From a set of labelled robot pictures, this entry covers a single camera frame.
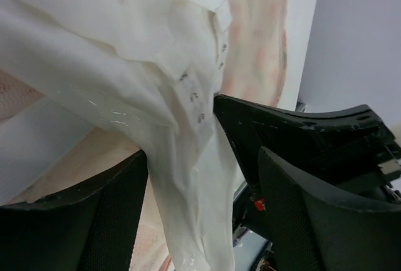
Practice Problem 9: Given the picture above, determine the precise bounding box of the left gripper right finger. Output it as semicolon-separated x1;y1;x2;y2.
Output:
258;148;400;270

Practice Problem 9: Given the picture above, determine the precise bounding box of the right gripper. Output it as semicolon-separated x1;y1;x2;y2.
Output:
313;134;400;204

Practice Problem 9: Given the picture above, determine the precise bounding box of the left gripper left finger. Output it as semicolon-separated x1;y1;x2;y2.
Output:
1;151;148;270

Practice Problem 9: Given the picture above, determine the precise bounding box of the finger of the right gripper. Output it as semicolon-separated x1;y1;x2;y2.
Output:
214;95;390;185

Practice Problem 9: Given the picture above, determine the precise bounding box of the floral mesh laundry bag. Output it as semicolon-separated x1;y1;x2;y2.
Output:
0;0;294;271

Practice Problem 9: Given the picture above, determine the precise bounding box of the white bra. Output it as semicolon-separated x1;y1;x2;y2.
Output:
0;0;242;271

